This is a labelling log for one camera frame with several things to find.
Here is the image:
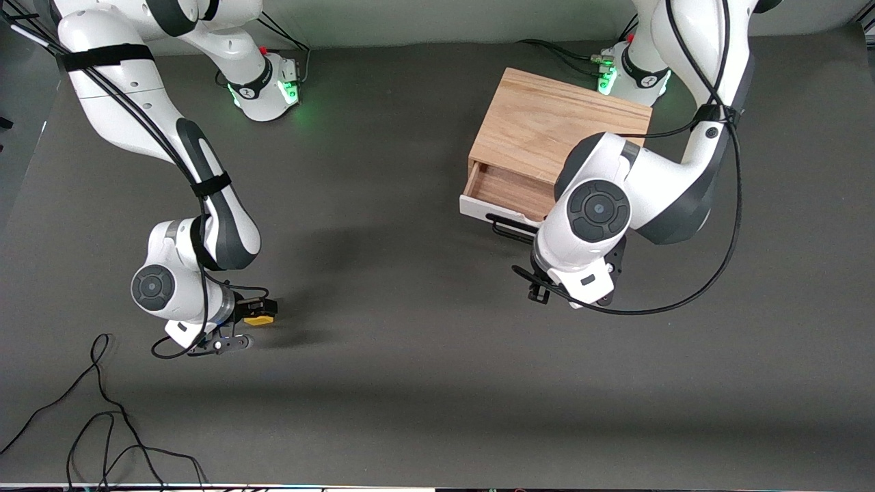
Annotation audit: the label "white drawer with black handle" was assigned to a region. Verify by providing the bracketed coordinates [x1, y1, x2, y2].
[459, 161, 569, 245]

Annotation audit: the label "wooden drawer cabinet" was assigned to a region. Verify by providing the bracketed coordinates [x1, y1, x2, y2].
[468, 66, 652, 206]

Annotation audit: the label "dark grey table mat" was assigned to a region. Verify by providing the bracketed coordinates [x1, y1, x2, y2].
[0, 27, 875, 490]

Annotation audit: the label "long looped black cable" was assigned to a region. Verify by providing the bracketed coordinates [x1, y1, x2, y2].
[0, 333, 166, 490]

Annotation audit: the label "short curved black cable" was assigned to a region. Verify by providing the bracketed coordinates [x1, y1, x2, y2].
[66, 410, 207, 490]

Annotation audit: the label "right arm wrist cable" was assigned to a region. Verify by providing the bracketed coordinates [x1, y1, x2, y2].
[5, 10, 271, 360]

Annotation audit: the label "arm wrist cable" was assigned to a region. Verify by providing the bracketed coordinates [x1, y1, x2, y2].
[5, 10, 271, 360]
[511, 0, 746, 316]

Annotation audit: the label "left arm wrist cable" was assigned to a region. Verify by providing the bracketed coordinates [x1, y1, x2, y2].
[511, 0, 746, 316]

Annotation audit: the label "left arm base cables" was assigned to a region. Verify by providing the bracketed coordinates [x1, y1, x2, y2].
[516, 17, 640, 77]

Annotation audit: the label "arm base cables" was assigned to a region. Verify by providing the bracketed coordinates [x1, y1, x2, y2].
[516, 17, 640, 77]
[247, 14, 312, 87]

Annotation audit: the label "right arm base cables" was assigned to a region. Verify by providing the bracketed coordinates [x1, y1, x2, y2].
[247, 14, 312, 87]

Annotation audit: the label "dark metal frame bar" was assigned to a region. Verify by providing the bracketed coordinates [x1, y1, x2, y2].
[0, 8, 57, 50]

